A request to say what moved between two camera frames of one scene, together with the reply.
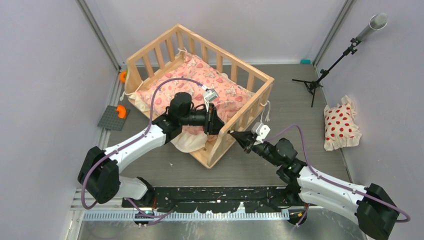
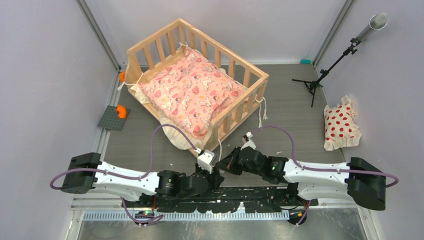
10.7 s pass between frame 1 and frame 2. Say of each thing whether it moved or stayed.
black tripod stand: stayed
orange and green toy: stayed
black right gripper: moved
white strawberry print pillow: stayed
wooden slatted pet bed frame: moved
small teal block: stayed
